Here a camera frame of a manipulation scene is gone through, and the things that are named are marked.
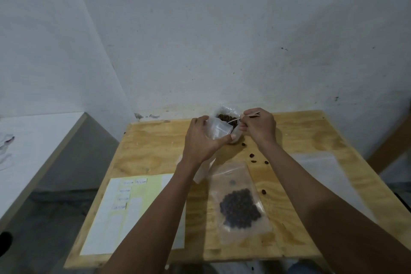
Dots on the person's right hand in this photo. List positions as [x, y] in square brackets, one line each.
[261, 127]

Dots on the person's left hand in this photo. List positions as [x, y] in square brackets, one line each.
[197, 142]

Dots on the person's left thumb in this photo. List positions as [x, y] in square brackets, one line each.
[223, 142]

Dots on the person's right fingers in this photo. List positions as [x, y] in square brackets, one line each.
[246, 124]

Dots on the white plastic spoon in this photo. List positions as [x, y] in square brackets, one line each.
[236, 118]

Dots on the small clear bag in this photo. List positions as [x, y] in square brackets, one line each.
[218, 129]

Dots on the person's left forearm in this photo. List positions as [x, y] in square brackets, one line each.
[160, 216]

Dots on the person's right forearm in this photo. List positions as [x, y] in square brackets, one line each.
[321, 203]

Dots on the large clear bag of beans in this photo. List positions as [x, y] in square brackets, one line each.
[237, 135]

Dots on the clear zip bag with beans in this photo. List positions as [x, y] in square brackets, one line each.
[239, 206]

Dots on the white paper sheet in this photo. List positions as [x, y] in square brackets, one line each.
[324, 167]

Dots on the white and yellow label sheet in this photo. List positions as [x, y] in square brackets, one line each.
[128, 206]

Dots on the wooden beam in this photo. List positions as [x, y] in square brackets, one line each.
[390, 147]

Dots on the white side table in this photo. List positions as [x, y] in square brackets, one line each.
[29, 151]

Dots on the black round object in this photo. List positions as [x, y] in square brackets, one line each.
[4, 243]

